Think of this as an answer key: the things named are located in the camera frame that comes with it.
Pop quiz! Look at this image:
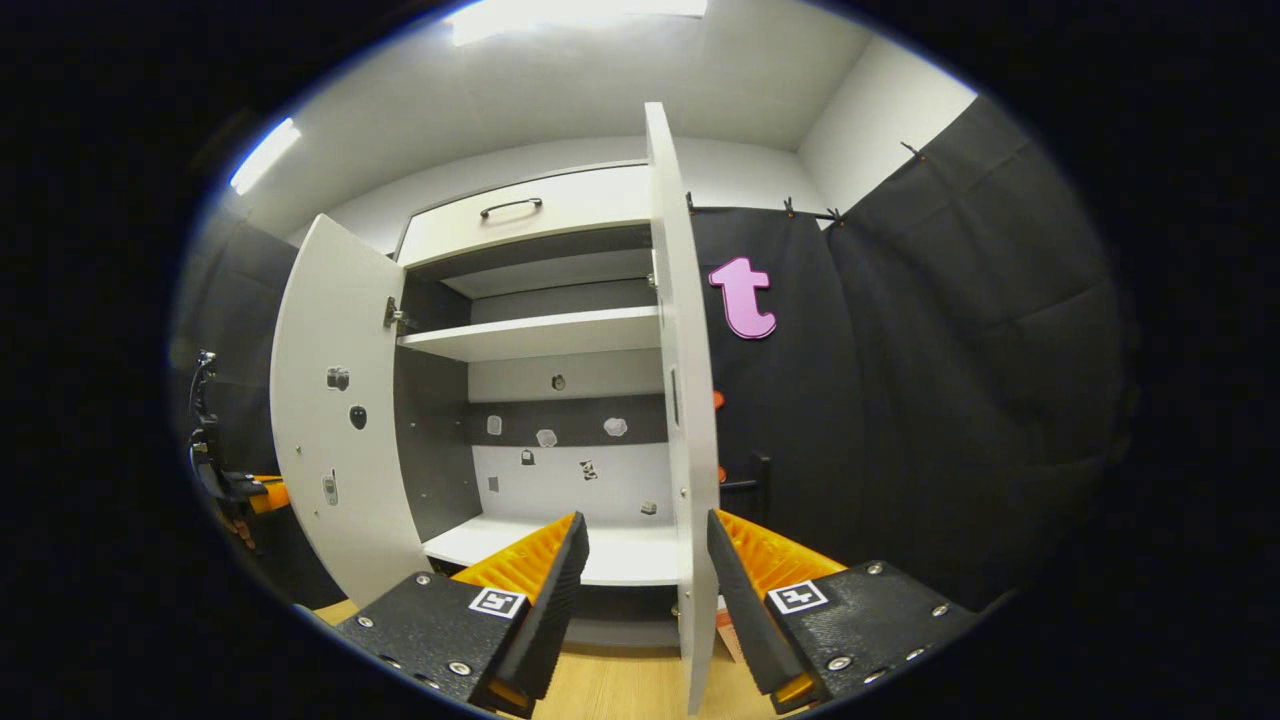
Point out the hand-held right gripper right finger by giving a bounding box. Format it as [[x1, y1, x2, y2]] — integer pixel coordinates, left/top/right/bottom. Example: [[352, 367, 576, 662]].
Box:
[[706, 508, 986, 716]]

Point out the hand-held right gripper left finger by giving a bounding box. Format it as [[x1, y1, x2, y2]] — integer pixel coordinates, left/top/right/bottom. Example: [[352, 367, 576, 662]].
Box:
[[335, 511, 591, 719]]

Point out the beige double-door shoe cabinet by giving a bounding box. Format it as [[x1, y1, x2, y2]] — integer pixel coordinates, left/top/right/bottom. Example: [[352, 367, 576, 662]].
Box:
[[270, 100, 776, 716]]

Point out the cabinet door with camera sticker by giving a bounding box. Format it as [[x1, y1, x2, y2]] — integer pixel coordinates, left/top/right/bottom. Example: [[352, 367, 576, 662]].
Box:
[[270, 213, 433, 609]]

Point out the cabinet door with headphone sticker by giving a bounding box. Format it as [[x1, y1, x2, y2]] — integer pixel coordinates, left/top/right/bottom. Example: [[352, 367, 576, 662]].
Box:
[[643, 101, 721, 716]]

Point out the white cabinet shelf board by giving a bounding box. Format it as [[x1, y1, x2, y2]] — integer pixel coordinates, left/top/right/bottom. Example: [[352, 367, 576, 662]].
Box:
[[397, 305, 663, 363], [423, 513, 681, 586]]

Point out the narrow double-strip ceiling light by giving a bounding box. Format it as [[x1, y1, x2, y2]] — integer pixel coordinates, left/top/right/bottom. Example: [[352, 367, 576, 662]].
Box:
[[228, 117, 303, 196]]

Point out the beige cabinet drawer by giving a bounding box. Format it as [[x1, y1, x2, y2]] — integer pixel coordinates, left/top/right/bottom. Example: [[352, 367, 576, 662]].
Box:
[[397, 163, 656, 268]]

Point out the orange and white small box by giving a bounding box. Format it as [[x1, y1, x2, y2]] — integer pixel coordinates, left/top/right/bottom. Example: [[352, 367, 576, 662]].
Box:
[[715, 598, 746, 663]]

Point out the black backdrop cloth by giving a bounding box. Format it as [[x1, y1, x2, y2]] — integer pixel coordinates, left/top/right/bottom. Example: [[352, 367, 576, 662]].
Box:
[[170, 95, 1131, 611]]

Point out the large ceiling light panel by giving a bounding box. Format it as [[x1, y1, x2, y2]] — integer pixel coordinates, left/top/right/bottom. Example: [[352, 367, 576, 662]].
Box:
[[445, 0, 709, 46]]

